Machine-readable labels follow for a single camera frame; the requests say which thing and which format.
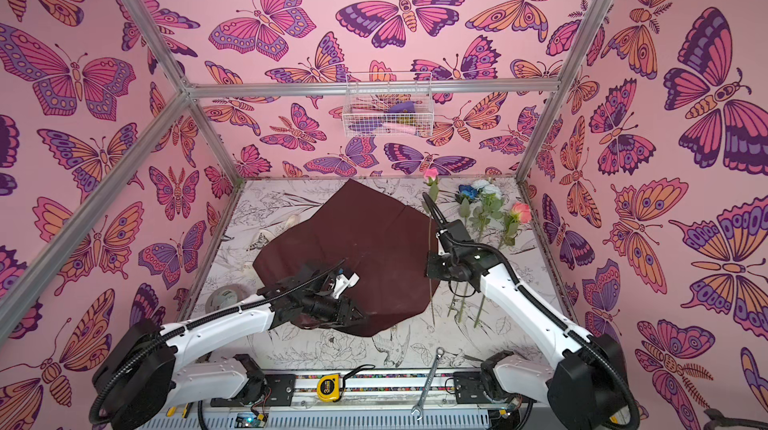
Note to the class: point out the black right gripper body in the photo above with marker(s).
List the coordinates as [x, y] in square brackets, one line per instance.
[445, 238]

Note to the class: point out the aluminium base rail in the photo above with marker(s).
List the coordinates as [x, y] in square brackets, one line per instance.
[372, 388]

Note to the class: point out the cream satin ribbon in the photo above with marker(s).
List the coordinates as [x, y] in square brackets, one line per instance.
[258, 239]

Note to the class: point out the clear tape roll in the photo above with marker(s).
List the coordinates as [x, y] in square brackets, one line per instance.
[225, 296]

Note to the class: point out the silver combination wrench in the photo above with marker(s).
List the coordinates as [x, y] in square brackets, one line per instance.
[417, 410]

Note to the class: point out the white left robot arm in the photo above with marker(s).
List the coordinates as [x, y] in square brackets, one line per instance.
[155, 367]

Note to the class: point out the small pink fake rose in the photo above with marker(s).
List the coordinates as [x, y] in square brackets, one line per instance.
[431, 177]

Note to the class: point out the aluminium frame post left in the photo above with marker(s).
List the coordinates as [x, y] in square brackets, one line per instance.
[155, 41]

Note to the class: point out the yellow tape measure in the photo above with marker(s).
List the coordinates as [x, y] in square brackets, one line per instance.
[330, 388]

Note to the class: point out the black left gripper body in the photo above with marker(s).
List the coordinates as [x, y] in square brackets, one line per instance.
[325, 309]

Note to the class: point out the coral pink fake rose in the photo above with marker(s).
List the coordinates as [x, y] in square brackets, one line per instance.
[511, 220]

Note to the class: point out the blue fake rose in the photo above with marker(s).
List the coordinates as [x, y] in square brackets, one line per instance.
[466, 196]

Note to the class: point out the white wire basket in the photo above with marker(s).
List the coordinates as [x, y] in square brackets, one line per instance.
[369, 115]

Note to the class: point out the white fake rose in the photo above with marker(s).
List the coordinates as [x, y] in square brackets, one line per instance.
[479, 204]

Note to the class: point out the dark red wrapping paper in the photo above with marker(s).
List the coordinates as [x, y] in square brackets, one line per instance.
[383, 240]

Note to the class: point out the aluminium frame crossbar back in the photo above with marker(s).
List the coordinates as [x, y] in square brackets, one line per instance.
[404, 87]

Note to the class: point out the green circuit board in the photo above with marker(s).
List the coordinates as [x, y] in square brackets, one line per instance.
[250, 421]

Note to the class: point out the aluminium frame post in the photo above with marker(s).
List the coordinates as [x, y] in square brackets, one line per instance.
[597, 11]
[155, 41]

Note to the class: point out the aluminium frame post right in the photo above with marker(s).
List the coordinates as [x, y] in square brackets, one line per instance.
[597, 11]

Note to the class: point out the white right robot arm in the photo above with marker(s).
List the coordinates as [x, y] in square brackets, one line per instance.
[585, 382]

